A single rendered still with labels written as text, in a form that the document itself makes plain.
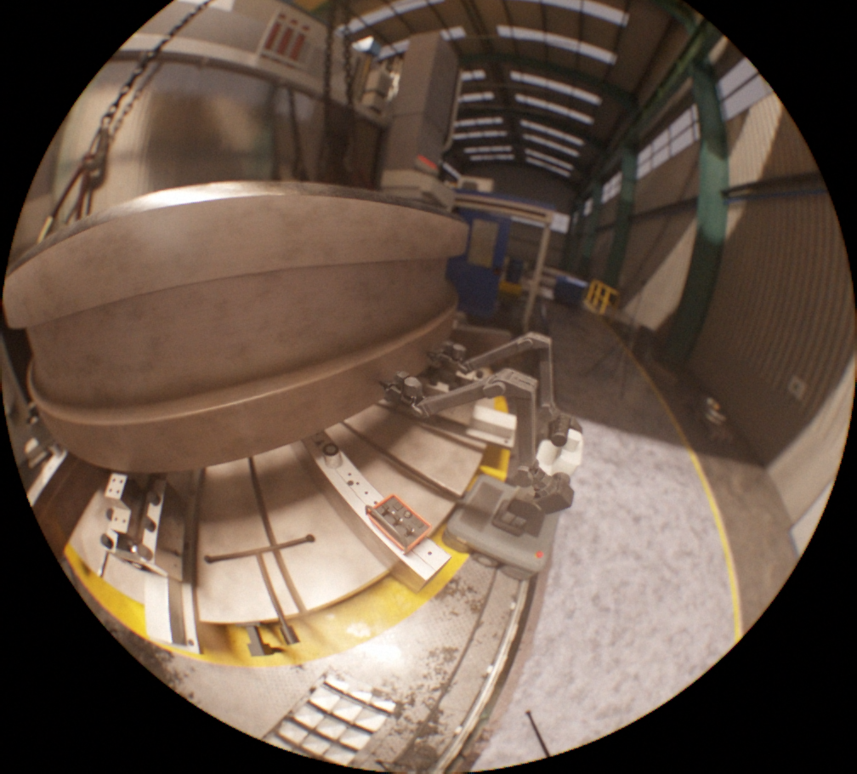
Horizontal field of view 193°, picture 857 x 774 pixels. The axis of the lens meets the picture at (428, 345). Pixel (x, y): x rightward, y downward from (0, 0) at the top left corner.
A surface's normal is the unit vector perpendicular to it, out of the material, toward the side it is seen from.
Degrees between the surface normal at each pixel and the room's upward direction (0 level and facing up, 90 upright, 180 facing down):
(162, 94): 90
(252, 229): 90
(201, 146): 90
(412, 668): 0
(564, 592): 0
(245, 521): 0
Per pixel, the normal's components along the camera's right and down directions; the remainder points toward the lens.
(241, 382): 0.51, -0.45
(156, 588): 0.14, -0.89
